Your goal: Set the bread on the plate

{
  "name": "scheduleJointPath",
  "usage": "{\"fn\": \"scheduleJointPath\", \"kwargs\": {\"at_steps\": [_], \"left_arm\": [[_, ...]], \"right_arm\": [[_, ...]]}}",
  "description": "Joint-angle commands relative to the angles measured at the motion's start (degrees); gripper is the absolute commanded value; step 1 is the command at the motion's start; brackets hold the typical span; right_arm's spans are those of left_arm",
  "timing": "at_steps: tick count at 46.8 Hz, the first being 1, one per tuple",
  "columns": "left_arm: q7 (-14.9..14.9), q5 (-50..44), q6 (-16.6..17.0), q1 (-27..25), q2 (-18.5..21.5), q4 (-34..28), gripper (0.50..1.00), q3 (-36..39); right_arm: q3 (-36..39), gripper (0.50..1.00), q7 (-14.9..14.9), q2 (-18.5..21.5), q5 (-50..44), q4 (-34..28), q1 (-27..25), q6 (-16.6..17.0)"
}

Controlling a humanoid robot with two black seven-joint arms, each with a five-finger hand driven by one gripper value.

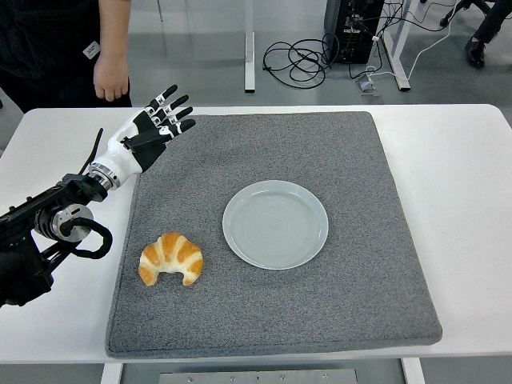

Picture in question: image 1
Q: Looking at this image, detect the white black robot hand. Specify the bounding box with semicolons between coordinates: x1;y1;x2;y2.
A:
92;83;198;184

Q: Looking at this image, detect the golden croissant bread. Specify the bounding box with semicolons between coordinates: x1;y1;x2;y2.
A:
138;232;205;287

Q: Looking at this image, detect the pale grey round plate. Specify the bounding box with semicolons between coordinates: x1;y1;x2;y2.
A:
222;179;330;271

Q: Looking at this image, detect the grey metal plate with screws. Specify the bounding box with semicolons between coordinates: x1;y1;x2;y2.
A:
158;368;359;384

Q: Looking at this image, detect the person's hand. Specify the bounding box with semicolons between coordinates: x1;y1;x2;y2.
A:
93;51;131;102

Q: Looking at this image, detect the white name badge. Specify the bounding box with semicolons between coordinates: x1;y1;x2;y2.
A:
82;39;101;60

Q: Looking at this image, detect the person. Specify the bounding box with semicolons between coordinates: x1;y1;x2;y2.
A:
0;0;133;114

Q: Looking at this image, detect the straight white desk leg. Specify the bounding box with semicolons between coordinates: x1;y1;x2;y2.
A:
243;0;256;94

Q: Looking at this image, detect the white table leg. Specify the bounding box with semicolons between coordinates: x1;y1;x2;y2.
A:
402;358;426;384
99;362;124;384

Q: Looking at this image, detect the grey fabric mat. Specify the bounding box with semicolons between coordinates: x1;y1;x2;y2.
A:
104;110;444;360

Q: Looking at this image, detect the black computer tower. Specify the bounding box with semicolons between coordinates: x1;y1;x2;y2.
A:
323;0;385;66

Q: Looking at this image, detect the silver floor socket box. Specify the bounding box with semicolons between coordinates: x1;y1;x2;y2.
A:
355;78;381;96

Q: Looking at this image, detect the slanted white desk leg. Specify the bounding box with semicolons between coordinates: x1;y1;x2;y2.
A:
382;0;413;92

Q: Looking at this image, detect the seated person's leg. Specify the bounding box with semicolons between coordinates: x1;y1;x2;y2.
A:
464;0;512;69

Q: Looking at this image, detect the black office chair base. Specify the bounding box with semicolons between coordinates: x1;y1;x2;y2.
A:
439;0;497;28

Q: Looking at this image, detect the coiled black cable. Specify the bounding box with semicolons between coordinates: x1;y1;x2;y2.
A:
262;38;333;89

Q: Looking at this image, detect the white cable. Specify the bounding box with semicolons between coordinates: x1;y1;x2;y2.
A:
366;0;461;81

